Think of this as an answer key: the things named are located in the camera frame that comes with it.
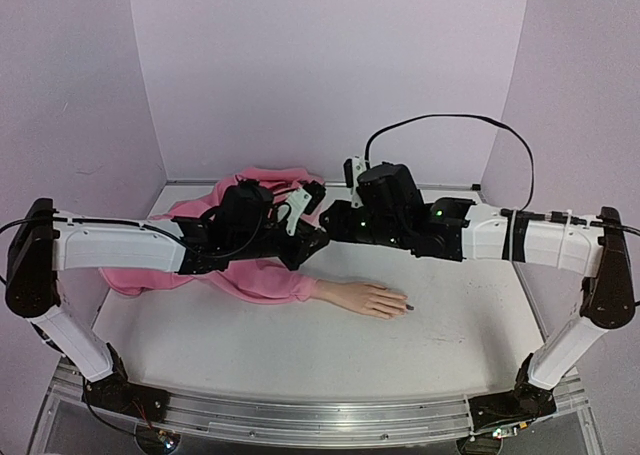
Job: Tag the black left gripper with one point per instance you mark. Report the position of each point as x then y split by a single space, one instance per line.
302 251

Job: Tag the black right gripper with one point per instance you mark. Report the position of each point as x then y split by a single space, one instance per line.
347 220

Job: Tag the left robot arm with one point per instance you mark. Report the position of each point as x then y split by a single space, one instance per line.
54 257

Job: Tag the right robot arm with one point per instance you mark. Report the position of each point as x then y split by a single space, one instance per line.
584 256

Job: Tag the pink sweatshirt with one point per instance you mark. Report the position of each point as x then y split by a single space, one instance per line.
255 281

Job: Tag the mannequin hand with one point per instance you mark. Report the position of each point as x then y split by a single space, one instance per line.
363 298

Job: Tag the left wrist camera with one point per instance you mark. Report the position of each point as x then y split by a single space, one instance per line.
300 201

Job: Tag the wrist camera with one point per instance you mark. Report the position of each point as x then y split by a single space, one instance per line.
356 172
300 201

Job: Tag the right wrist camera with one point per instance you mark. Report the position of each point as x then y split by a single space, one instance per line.
356 172

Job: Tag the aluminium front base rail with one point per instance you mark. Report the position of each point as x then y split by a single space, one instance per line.
320 424

